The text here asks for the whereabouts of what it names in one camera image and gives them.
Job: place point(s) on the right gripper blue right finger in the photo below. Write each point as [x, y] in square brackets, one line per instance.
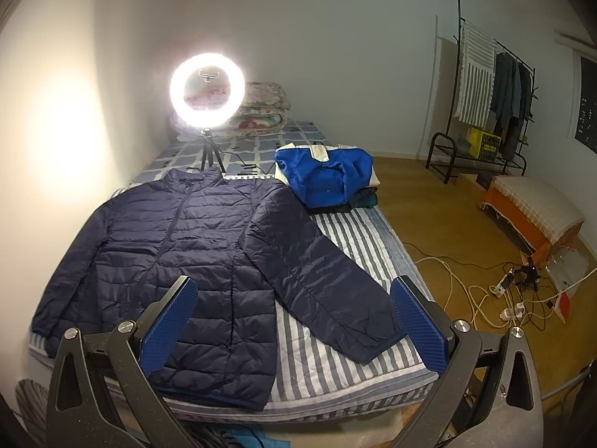
[425, 322]

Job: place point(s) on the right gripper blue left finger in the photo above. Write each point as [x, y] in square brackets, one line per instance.
[160, 325]

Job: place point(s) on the navy puffer jacket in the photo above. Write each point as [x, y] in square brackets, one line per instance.
[251, 248]

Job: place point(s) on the black clothes rack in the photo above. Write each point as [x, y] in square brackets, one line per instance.
[448, 153]

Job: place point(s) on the dark hanging clothes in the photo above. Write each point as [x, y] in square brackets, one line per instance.
[511, 102]

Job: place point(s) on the blue white striped bed sheet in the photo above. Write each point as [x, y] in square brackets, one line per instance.
[293, 321]

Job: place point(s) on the blue white jacket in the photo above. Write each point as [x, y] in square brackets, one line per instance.
[325, 176]

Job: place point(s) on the yellow box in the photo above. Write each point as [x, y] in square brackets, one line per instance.
[483, 145]

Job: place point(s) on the black light tripod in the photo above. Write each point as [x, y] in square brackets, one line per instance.
[211, 153]

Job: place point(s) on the striped hanging towel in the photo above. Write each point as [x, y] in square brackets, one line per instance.
[478, 51]

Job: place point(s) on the folded floral quilts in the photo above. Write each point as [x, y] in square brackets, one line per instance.
[264, 108]

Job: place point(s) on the ring light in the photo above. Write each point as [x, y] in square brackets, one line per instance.
[200, 72]

